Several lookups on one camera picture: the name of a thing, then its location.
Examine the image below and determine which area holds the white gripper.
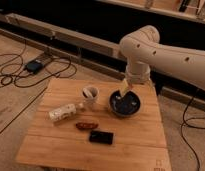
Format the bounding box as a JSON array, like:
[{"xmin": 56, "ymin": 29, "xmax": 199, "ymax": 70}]
[{"xmin": 119, "ymin": 65, "xmax": 150, "ymax": 96}]

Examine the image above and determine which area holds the dark blue ceramic bowl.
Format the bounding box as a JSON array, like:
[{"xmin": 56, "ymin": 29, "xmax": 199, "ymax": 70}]
[{"xmin": 109, "ymin": 90, "xmax": 141, "ymax": 117}]

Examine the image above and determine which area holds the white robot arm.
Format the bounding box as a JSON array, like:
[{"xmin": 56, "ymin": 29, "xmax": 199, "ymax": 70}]
[{"xmin": 119, "ymin": 25, "xmax": 205, "ymax": 91}]

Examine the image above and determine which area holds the white ceramic mug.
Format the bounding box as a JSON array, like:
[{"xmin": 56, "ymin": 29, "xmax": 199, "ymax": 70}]
[{"xmin": 82, "ymin": 86, "xmax": 99, "ymax": 108}]

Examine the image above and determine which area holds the black rectangular box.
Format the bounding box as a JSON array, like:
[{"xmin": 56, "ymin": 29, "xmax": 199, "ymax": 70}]
[{"xmin": 89, "ymin": 131, "xmax": 113, "ymax": 145}]

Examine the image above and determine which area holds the brown sausage-shaped object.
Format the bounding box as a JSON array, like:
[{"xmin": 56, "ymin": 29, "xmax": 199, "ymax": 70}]
[{"xmin": 76, "ymin": 122, "xmax": 98, "ymax": 130}]

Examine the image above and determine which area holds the wooden rail beam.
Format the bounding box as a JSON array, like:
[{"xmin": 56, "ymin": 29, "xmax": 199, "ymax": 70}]
[{"xmin": 0, "ymin": 12, "xmax": 205, "ymax": 113}]

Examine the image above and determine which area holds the black floor cable right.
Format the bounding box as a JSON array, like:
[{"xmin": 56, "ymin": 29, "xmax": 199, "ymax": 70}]
[{"xmin": 180, "ymin": 94, "xmax": 205, "ymax": 171}]

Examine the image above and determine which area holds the black floor cable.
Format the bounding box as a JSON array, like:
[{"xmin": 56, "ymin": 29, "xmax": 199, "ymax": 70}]
[
  {"xmin": 180, "ymin": 94, "xmax": 205, "ymax": 171},
  {"xmin": 0, "ymin": 39, "xmax": 78, "ymax": 89}
]

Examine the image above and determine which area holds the black floor cable left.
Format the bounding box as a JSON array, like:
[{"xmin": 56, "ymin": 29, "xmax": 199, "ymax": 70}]
[{"xmin": 0, "ymin": 39, "xmax": 78, "ymax": 89}]

